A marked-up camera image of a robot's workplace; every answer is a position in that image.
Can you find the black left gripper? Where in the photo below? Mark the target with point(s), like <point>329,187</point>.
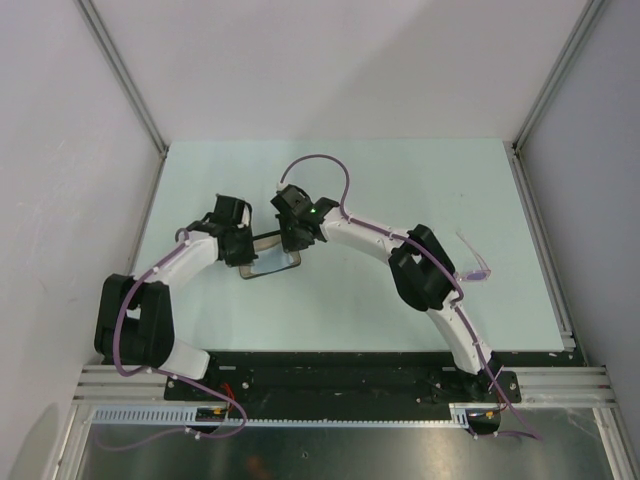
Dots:
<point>248,255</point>

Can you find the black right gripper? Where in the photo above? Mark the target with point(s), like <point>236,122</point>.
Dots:
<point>289,243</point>

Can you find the dark green glasses case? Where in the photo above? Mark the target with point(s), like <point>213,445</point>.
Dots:
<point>263,242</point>

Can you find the light blue cleaning cloth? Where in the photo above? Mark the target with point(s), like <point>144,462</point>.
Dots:
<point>271,260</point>

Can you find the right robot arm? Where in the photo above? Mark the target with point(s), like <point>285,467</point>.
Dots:
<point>423,274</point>

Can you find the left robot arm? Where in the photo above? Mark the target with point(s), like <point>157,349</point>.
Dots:
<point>135,325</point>

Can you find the front aluminium crossbar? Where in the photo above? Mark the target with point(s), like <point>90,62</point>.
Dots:
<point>540,387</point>

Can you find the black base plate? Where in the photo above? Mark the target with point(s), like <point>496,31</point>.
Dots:
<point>352,387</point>

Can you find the left aluminium frame post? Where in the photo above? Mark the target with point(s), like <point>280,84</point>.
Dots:
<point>114,59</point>

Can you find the aluminium frame post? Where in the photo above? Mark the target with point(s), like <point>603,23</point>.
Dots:
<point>569,54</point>
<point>114,59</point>

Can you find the aluminium rail right edge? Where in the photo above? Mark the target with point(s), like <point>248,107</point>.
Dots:
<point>542,248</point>

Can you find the right aluminium frame post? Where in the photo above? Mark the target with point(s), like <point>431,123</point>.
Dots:
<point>569,54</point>

